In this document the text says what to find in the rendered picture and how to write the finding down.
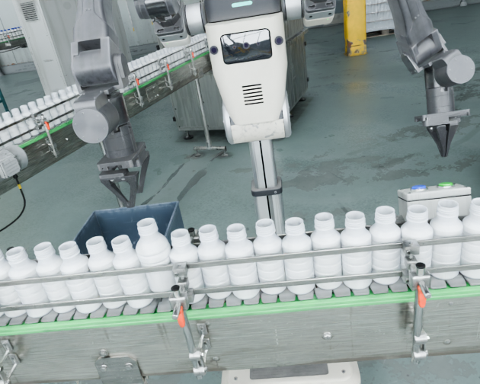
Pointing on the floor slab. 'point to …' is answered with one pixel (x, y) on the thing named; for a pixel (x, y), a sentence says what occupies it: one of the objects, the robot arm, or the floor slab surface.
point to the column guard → (354, 27)
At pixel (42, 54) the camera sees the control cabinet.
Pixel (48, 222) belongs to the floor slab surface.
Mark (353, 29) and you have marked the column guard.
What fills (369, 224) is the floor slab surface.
